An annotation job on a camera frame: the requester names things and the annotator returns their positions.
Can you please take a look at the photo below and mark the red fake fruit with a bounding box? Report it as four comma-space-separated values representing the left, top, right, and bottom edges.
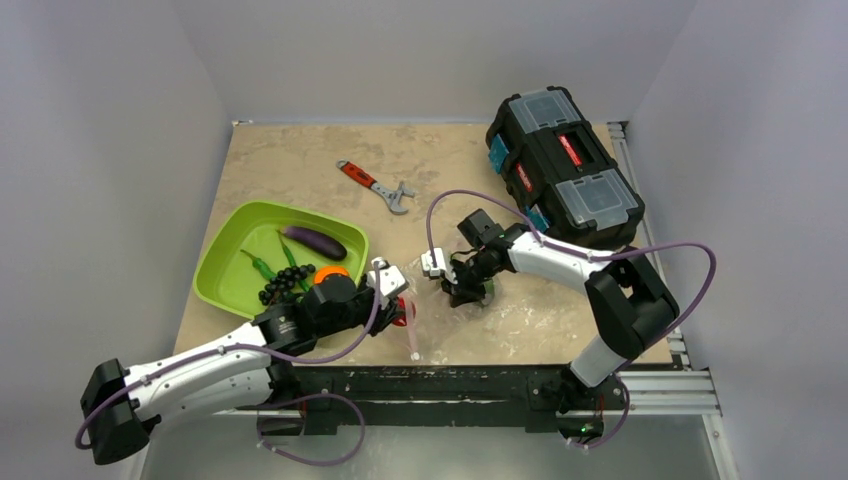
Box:
391, 299, 408, 328

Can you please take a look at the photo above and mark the orange fake tangerine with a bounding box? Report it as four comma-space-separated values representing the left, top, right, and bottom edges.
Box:
313, 265, 350, 285

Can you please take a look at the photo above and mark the clear zip top bag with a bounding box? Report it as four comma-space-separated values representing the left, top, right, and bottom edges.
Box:
385, 260, 501, 365

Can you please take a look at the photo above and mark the green fake chili pepper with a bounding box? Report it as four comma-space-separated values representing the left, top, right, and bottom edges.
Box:
277, 230, 308, 292

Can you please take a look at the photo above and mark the purple fake eggplant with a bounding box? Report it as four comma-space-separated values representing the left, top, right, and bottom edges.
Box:
281, 226, 348, 261

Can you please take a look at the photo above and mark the dark fake grape bunch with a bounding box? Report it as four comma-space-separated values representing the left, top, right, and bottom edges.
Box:
257, 264, 316, 307

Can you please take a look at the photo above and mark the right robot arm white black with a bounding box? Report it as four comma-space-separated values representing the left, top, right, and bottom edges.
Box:
421, 209, 680, 407

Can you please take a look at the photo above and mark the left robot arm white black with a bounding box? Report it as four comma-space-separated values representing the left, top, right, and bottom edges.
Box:
74, 267, 408, 465

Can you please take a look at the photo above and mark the black plastic toolbox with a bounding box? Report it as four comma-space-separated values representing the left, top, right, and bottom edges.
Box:
486, 86, 645, 250

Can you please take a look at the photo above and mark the green plastic tray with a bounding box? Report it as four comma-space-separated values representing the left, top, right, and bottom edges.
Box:
193, 201, 370, 319

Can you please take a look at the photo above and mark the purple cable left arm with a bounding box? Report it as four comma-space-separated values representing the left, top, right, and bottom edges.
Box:
74, 260, 386, 452

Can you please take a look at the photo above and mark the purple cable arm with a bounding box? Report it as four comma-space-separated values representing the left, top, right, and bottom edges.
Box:
425, 190, 718, 452
74, 260, 386, 452

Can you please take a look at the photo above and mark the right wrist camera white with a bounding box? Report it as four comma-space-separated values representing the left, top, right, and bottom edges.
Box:
420, 247, 454, 282

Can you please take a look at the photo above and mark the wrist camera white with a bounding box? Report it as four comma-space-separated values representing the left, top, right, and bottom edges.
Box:
366, 257, 409, 310
420, 247, 454, 282

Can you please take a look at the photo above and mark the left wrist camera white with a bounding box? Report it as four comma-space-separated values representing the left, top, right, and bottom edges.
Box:
366, 257, 409, 310

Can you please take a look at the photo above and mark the red handled adjustable wrench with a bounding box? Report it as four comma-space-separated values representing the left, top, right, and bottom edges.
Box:
336, 159, 416, 215

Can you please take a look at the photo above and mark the black mounting base rail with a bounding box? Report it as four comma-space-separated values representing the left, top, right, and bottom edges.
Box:
254, 365, 630, 441

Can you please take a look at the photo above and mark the purple cable at base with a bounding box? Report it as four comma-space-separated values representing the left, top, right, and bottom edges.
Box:
255, 390, 367, 467

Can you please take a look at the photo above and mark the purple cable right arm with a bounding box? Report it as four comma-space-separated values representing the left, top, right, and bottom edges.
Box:
425, 190, 718, 452

